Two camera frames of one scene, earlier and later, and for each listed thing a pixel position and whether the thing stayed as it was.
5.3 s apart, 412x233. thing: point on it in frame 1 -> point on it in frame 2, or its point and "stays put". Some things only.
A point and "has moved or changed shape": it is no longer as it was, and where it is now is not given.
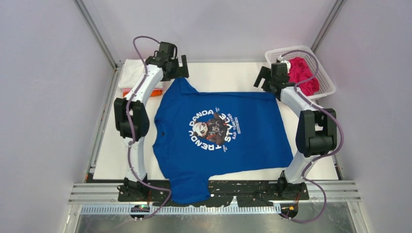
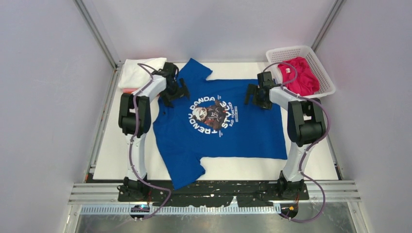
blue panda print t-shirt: (198, 135) has moved or changed shape
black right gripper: (265, 73) -> (252, 90)
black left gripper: (180, 72) -> (182, 91)
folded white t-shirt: (131, 71) stays put
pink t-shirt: (300, 70) stays put
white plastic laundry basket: (305, 53) stays put
